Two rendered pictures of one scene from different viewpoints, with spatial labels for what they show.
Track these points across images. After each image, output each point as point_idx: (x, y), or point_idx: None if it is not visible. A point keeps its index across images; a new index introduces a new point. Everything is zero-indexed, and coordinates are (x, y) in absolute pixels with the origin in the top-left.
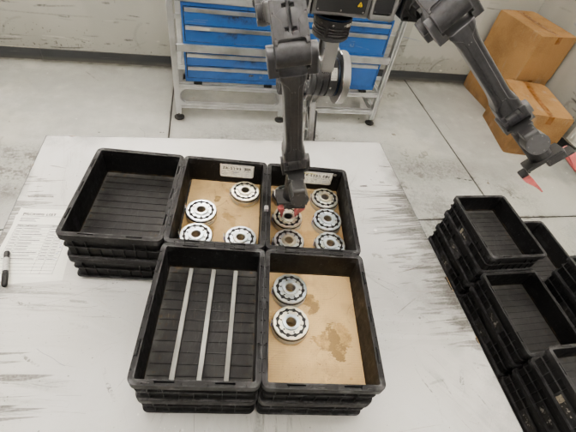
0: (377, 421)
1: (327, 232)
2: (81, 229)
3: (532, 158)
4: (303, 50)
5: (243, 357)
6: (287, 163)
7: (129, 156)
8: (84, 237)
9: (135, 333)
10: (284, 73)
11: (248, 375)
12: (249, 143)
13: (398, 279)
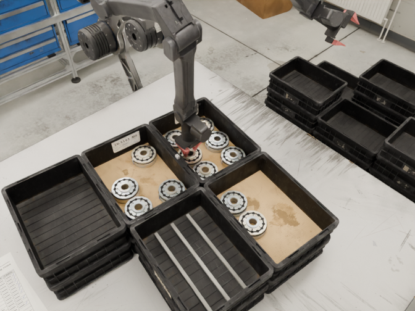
0: (335, 247)
1: (225, 148)
2: (41, 261)
3: (332, 28)
4: (193, 31)
5: (241, 265)
6: (186, 114)
7: (31, 181)
8: (65, 263)
9: (144, 307)
10: (181, 52)
11: (252, 273)
12: (99, 115)
13: (281, 153)
